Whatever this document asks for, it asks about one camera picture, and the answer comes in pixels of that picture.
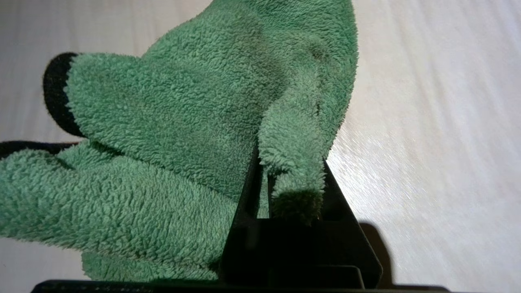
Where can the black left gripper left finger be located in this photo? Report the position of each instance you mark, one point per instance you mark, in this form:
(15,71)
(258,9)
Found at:
(260,252)

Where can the green microfibre cloth black edge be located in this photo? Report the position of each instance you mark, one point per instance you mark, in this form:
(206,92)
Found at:
(183,122)

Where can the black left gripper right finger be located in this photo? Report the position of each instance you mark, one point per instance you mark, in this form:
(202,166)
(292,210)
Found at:
(342,252)

